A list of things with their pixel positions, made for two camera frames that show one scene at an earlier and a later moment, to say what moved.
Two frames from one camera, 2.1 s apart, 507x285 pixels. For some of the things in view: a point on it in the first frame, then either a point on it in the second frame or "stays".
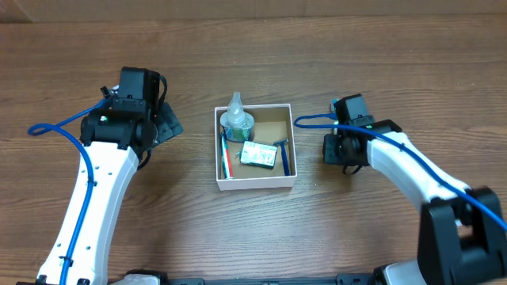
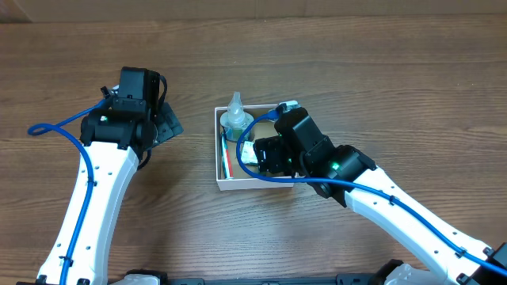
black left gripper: (169, 125) stays
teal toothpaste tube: (226, 159) stays
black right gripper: (329, 148) → (263, 154)
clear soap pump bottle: (238, 124) stays
